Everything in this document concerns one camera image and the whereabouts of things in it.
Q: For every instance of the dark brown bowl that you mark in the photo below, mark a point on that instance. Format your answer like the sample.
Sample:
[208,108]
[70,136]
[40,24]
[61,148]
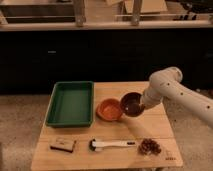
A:
[130,104]

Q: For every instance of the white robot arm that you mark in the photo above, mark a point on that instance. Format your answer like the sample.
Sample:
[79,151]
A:
[166,83]

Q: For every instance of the green plastic tray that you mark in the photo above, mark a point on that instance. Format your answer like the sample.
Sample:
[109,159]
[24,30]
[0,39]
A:
[71,105]

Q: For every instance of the orange bowl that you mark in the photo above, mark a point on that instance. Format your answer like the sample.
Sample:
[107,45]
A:
[109,109]

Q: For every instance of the wooden table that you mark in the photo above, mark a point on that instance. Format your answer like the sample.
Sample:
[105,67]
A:
[152,124]

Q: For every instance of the brown wooden block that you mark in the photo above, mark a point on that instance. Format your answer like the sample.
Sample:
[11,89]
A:
[63,144]

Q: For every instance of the brown grape bunch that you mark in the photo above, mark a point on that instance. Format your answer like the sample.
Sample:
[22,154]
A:
[149,146]

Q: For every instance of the cardboard box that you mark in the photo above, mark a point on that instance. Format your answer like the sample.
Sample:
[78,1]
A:
[148,6]

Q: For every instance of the white handled brush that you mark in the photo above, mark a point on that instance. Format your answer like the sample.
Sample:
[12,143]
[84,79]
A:
[98,145]

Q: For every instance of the right wooden post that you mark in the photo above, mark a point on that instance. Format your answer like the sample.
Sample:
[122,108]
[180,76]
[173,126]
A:
[137,4]

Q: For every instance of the wooden post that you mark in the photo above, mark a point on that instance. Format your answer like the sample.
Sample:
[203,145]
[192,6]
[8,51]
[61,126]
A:
[79,12]
[137,4]

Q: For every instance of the left wooden post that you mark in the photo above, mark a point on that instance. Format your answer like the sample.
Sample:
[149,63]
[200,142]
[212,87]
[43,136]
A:
[79,12]

